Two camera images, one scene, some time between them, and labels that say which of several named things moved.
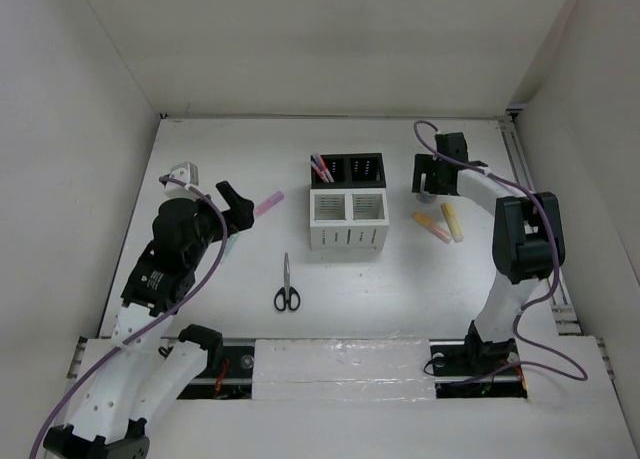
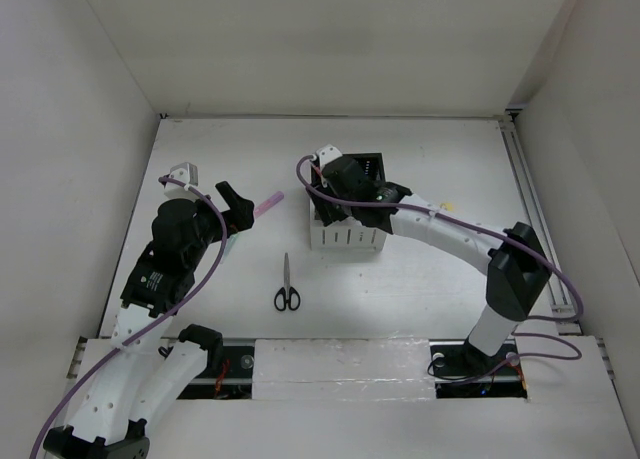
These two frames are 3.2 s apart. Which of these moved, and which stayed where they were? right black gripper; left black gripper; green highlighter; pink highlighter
Moved: right black gripper
Stayed: pink highlighter; green highlighter; left black gripper
